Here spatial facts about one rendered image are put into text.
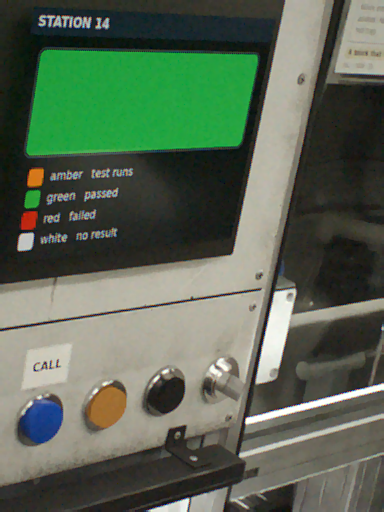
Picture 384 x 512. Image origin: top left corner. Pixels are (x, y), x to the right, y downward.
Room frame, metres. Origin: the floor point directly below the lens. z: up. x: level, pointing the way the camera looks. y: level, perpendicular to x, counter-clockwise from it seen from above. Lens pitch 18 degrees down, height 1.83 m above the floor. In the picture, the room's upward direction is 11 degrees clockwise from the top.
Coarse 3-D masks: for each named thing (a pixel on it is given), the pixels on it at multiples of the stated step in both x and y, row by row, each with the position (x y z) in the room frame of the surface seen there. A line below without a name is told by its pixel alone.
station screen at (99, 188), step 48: (48, 48) 0.80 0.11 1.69; (96, 48) 0.83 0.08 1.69; (144, 48) 0.86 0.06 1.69; (192, 48) 0.89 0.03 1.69; (240, 48) 0.92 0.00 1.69; (240, 144) 0.94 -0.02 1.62; (48, 192) 0.81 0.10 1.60; (96, 192) 0.84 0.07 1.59; (144, 192) 0.87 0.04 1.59; (192, 192) 0.91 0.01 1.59; (0, 240) 0.79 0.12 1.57; (48, 240) 0.82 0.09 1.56; (96, 240) 0.85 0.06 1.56; (144, 240) 0.88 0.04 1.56; (192, 240) 0.92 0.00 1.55
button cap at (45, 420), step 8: (40, 408) 0.85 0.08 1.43; (48, 408) 0.85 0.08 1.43; (56, 408) 0.86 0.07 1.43; (32, 416) 0.85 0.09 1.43; (40, 416) 0.85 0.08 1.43; (48, 416) 0.85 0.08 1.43; (56, 416) 0.86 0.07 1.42; (32, 424) 0.84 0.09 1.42; (40, 424) 0.85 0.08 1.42; (48, 424) 0.85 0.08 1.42; (56, 424) 0.86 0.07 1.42; (32, 432) 0.84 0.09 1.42; (40, 432) 0.85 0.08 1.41; (48, 432) 0.86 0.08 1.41; (56, 432) 0.86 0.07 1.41; (32, 440) 0.85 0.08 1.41; (40, 440) 0.85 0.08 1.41; (48, 440) 0.86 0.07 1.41
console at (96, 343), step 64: (0, 0) 0.78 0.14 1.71; (64, 0) 0.82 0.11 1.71; (128, 0) 0.86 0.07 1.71; (192, 0) 0.90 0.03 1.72; (256, 0) 0.94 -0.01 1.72; (320, 0) 1.01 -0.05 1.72; (0, 64) 0.79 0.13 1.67; (0, 128) 0.79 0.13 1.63; (256, 128) 0.96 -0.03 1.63; (0, 192) 0.80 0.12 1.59; (256, 192) 0.99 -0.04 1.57; (128, 256) 0.89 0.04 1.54; (192, 256) 0.93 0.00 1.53; (256, 256) 1.00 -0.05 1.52; (0, 320) 0.83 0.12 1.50; (64, 320) 0.87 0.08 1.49; (128, 320) 0.91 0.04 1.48; (192, 320) 0.96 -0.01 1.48; (256, 320) 1.02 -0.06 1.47; (0, 384) 0.83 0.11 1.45; (64, 384) 0.87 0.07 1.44; (128, 384) 0.92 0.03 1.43; (192, 384) 0.97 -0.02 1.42; (0, 448) 0.84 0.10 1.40; (64, 448) 0.88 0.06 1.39; (128, 448) 0.93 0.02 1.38
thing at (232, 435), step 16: (320, 48) 1.04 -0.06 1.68; (304, 112) 1.03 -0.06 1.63; (304, 128) 1.04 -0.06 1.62; (288, 192) 1.04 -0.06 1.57; (272, 256) 1.03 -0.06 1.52; (272, 272) 1.04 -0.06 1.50; (256, 336) 1.03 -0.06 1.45; (256, 352) 1.04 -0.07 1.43; (240, 416) 1.04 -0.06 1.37; (224, 496) 1.04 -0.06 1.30
